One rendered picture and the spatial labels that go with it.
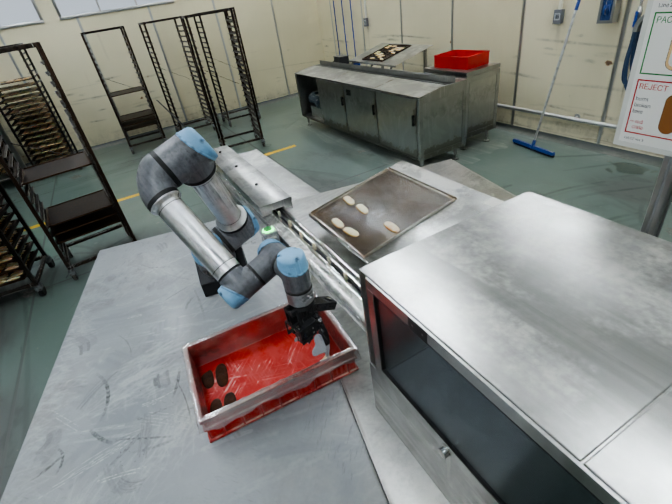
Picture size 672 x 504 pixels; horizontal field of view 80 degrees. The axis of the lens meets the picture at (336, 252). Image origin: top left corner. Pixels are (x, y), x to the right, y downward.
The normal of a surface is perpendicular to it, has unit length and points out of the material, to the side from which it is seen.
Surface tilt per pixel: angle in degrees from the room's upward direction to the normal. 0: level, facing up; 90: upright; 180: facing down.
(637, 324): 0
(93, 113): 90
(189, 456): 0
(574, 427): 0
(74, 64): 90
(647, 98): 90
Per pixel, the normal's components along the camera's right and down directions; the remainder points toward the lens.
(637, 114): -0.87, 0.36
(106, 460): -0.14, -0.83
